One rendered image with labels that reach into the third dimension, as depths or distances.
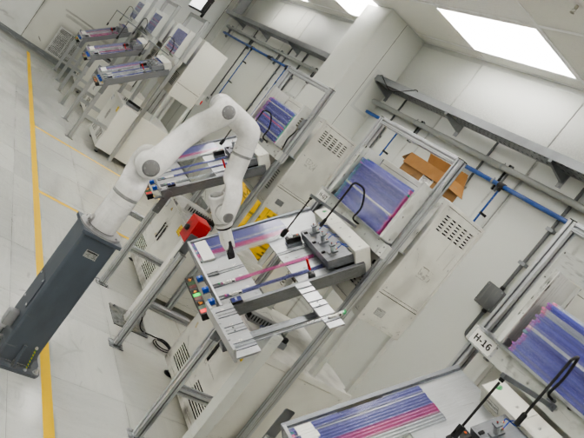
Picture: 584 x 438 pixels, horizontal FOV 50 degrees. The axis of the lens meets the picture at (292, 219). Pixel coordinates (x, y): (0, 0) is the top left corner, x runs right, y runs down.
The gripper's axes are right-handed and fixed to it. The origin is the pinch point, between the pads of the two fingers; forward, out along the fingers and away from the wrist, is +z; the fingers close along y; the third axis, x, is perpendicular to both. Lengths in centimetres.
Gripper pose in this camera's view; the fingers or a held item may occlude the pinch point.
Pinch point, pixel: (230, 254)
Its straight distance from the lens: 295.9
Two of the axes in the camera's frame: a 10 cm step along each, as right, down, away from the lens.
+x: 9.2, -3.0, 2.6
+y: 3.6, 4.0, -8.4
